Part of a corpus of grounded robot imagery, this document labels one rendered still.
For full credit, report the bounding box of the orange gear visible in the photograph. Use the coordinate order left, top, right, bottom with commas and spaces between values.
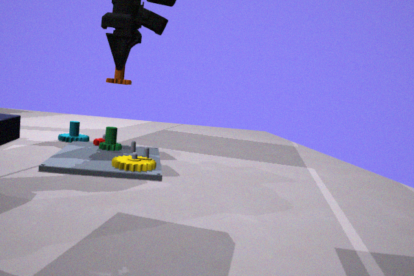
106, 65, 132, 85

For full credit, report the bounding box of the green gear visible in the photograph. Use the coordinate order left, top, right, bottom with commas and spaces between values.
99, 127, 122, 151

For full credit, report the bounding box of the red gear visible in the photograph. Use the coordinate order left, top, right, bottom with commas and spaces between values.
93, 138, 105, 145

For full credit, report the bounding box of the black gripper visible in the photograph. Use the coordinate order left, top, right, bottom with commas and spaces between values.
101, 0, 142, 71

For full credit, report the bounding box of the yellow gear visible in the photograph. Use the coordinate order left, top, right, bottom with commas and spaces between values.
111, 155, 157, 172

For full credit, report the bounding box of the teal gear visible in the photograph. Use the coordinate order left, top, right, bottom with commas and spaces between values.
58, 121, 89, 143

